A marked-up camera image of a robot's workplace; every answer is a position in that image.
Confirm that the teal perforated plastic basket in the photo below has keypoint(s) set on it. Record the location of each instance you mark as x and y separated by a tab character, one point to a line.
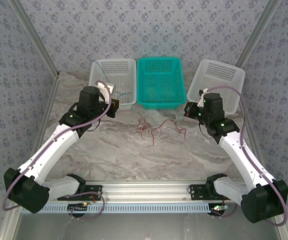
160	85

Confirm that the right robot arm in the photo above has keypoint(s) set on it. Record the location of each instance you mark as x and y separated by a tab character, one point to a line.
236	147

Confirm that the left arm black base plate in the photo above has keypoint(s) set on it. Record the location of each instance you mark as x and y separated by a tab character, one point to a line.
95	188

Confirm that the grey metal sheet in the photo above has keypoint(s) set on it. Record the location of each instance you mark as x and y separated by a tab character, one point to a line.
146	227

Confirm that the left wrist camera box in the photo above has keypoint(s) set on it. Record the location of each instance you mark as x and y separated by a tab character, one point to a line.
105	91

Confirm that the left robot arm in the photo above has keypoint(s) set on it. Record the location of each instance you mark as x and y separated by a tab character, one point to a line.
59	142

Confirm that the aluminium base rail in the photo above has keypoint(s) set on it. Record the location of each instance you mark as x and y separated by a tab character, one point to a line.
146	190

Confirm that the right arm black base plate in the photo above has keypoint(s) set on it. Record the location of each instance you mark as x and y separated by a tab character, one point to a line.
196	191

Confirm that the white perforated plastic basket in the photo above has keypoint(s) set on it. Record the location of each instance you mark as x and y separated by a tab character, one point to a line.
219	77
119	75

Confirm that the aluminium frame post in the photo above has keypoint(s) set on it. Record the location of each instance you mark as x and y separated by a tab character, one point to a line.
33	32
257	32

